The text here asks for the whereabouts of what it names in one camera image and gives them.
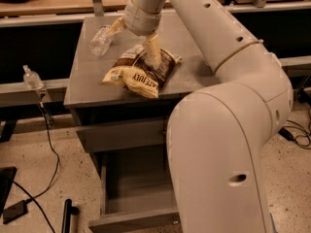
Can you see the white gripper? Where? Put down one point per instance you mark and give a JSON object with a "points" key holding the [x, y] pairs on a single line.
{"points": [[140, 20]]}

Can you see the brown yellow chip bag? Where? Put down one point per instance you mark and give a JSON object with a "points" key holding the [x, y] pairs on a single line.
{"points": [[132, 73]]}

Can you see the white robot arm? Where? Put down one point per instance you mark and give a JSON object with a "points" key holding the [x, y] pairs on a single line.
{"points": [[215, 134]]}

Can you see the grey drawer cabinet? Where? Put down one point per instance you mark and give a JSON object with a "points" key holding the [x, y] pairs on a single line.
{"points": [[122, 110]]}

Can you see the upper grey drawer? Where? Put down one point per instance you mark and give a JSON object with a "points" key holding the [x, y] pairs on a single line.
{"points": [[121, 135]]}

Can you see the open middle drawer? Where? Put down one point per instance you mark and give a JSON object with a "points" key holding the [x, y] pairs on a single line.
{"points": [[137, 191]]}

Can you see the clear plastic bottle on cabinet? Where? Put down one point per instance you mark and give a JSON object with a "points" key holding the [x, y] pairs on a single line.
{"points": [[101, 41]]}

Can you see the wooden table left background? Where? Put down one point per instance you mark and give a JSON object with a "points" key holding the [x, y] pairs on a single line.
{"points": [[56, 7]]}

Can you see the black power adapter right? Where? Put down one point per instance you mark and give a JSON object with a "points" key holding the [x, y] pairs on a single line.
{"points": [[286, 134]]}

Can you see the black power adapter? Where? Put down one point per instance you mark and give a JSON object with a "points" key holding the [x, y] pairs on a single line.
{"points": [[286, 134], [15, 211]]}

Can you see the black power adapter left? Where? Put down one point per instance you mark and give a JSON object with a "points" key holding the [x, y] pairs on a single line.
{"points": [[15, 211]]}

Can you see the clear bottle on left rail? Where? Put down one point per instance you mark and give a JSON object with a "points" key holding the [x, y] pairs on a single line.
{"points": [[32, 79]]}

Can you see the black post on floor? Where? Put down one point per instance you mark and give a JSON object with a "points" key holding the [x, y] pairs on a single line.
{"points": [[69, 210]]}

